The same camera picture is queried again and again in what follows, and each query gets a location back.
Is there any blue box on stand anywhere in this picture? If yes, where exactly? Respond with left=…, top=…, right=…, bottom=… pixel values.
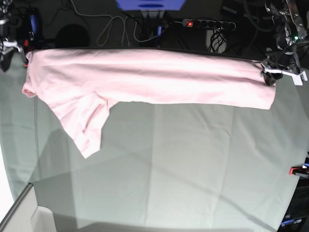
left=116, top=0, right=185, bottom=11

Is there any white cable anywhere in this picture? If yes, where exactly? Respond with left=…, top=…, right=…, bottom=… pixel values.
left=96, top=15, right=155, bottom=47

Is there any grey-green table cloth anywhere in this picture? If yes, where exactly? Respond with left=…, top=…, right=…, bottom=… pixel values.
left=0, top=55, right=309, bottom=232

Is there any white bin corner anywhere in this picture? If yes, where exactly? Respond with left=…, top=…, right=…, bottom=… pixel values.
left=0, top=184, right=56, bottom=232

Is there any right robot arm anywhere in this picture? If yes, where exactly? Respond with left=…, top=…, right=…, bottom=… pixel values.
left=0, top=0, right=27, bottom=72

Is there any pink t-shirt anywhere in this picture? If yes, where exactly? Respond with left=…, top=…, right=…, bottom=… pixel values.
left=22, top=49, right=276, bottom=158

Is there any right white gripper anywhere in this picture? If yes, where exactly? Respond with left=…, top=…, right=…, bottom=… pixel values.
left=0, top=40, right=24, bottom=72

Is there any red black clamp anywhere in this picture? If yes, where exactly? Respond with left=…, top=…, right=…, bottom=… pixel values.
left=289, top=163, right=309, bottom=178
left=23, top=39, right=29, bottom=67

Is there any black power strip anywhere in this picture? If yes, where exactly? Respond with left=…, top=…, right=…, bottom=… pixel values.
left=182, top=19, right=237, bottom=30

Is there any left red black clamp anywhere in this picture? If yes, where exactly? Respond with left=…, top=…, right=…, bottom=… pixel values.
left=23, top=39, right=29, bottom=67

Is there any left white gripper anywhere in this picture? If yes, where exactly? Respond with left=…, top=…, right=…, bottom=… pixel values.
left=261, top=59, right=308, bottom=86

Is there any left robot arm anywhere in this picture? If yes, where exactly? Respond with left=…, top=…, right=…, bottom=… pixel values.
left=243, top=0, right=309, bottom=86

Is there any right red black clamp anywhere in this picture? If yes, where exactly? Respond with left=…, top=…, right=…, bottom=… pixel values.
left=289, top=163, right=309, bottom=178

